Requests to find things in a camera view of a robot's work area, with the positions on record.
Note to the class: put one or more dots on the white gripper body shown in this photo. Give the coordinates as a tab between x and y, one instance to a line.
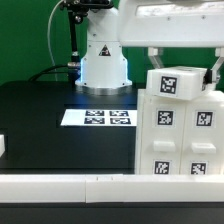
171	23

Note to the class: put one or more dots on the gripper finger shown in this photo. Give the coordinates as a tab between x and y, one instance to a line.
212	75
154	57

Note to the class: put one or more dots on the white cabinet body box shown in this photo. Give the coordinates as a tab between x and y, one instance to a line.
180	137

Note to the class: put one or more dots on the white cabinet top block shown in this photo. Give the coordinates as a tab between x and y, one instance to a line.
179	82

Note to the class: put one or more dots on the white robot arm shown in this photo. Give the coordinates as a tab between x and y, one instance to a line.
103	68

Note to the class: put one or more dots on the white base sheet with tags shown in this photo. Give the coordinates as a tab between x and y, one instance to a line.
101	118

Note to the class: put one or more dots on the white left fence block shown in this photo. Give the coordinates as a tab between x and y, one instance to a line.
2	144

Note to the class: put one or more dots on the white front fence bar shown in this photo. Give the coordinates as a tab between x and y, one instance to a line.
85	188

